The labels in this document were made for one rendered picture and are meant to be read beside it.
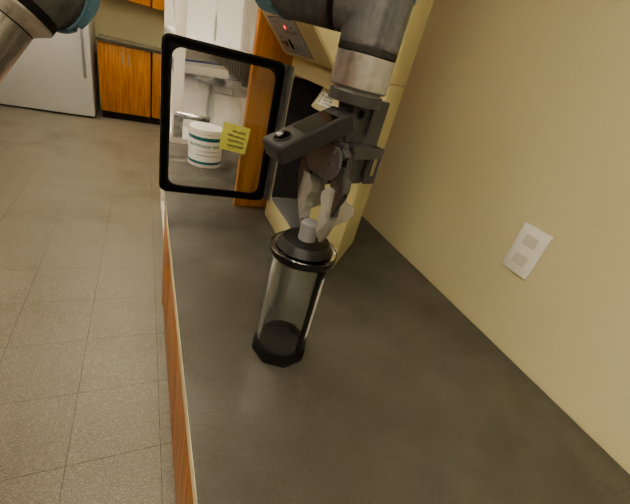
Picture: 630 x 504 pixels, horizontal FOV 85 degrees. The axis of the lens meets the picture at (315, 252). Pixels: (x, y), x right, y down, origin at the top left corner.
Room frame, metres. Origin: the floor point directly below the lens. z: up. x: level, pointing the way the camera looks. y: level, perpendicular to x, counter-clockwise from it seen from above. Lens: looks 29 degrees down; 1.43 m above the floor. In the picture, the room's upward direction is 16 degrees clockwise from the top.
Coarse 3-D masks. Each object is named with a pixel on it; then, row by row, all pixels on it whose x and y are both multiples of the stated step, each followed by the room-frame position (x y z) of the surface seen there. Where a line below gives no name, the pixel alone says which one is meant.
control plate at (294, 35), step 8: (272, 16) 0.93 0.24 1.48; (272, 24) 0.97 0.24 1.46; (280, 24) 0.91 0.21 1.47; (288, 24) 0.85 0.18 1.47; (280, 32) 0.95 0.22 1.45; (288, 32) 0.89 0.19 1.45; (296, 32) 0.84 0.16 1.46; (280, 40) 0.99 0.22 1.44; (296, 40) 0.87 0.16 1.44; (288, 48) 0.96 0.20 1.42; (296, 48) 0.90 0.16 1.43; (304, 48) 0.85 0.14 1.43; (304, 56) 0.88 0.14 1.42
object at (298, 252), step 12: (300, 228) 0.48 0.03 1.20; (312, 228) 0.47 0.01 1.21; (276, 240) 0.48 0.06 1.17; (288, 240) 0.46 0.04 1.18; (300, 240) 0.47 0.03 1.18; (312, 240) 0.48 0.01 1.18; (324, 240) 0.50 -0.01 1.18; (288, 252) 0.45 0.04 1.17; (300, 252) 0.45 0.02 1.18; (312, 252) 0.45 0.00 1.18; (324, 252) 0.46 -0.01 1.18
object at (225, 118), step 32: (192, 64) 0.93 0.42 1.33; (224, 64) 0.96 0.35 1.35; (160, 96) 0.90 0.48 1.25; (192, 96) 0.93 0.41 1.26; (224, 96) 0.96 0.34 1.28; (256, 96) 1.00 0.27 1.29; (192, 128) 0.93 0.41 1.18; (224, 128) 0.97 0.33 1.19; (256, 128) 1.00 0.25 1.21; (192, 160) 0.93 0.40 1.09; (224, 160) 0.97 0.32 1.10; (256, 160) 1.01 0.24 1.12
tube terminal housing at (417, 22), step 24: (432, 0) 1.00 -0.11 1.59; (408, 24) 0.82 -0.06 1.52; (408, 48) 0.89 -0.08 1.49; (312, 72) 0.91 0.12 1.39; (408, 72) 1.00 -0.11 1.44; (384, 96) 0.82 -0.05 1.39; (384, 144) 0.99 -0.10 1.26; (360, 192) 0.87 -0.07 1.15; (312, 216) 0.77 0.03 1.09; (360, 216) 0.99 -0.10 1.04; (336, 240) 0.82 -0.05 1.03
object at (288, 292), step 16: (272, 240) 0.47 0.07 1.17; (288, 256) 0.44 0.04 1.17; (336, 256) 0.48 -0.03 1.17; (272, 272) 0.46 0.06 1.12; (288, 272) 0.44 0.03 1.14; (304, 272) 0.44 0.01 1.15; (272, 288) 0.45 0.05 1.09; (288, 288) 0.44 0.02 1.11; (304, 288) 0.44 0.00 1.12; (272, 304) 0.45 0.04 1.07; (288, 304) 0.44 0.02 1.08; (304, 304) 0.45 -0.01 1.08; (272, 320) 0.44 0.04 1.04; (288, 320) 0.44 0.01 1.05; (272, 336) 0.44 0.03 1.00; (288, 336) 0.44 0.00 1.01; (288, 352) 0.44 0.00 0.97
